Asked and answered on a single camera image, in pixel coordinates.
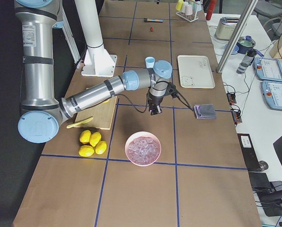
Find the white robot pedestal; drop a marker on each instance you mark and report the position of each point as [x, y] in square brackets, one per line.
[98, 62]

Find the pink plastic cup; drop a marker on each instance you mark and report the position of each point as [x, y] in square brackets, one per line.
[189, 10]

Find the yellow plastic cup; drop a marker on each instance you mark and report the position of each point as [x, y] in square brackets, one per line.
[179, 5]

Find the blue saucepan with lid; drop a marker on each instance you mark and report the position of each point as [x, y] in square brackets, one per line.
[245, 43]

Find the blue teach pendant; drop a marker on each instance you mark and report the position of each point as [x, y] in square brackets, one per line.
[272, 92]
[268, 69]

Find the aluminium frame post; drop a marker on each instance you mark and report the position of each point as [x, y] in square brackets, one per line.
[244, 17]

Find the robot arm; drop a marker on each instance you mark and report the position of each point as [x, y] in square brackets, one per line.
[43, 114]

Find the cream steel toaster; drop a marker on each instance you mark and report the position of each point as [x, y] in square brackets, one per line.
[226, 27]

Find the white plastic cup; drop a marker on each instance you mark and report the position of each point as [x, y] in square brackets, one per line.
[184, 4]

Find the cream bear serving tray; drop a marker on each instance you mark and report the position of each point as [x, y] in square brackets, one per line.
[195, 72]

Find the red bottle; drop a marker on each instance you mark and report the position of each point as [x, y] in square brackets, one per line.
[210, 9]

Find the light blue plastic cup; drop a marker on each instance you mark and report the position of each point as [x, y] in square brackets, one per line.
[149, 62]

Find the yellow lemon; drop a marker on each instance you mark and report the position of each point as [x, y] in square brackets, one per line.
[101, 147]
[86, 151]
[95, 138]
[85, 136]

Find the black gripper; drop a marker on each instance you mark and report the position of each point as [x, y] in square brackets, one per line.
[155, 101]

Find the white wire cup rack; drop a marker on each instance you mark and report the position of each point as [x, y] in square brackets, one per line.
[197, 6]

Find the grey folded cloth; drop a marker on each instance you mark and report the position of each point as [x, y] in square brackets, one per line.
[206, 111]

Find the bamboo cutting board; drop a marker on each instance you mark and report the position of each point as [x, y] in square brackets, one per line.
[102, 115]

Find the yellow-green plastic knife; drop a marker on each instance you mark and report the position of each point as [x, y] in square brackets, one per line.
[79, 123]

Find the steel muddler black tip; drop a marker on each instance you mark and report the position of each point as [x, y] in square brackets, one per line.
[152, 20]

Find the pink bowl of ice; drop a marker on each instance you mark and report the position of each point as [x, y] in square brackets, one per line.
[143, 148]

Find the clear water bottle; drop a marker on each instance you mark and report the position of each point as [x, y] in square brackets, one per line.
[247, 61]

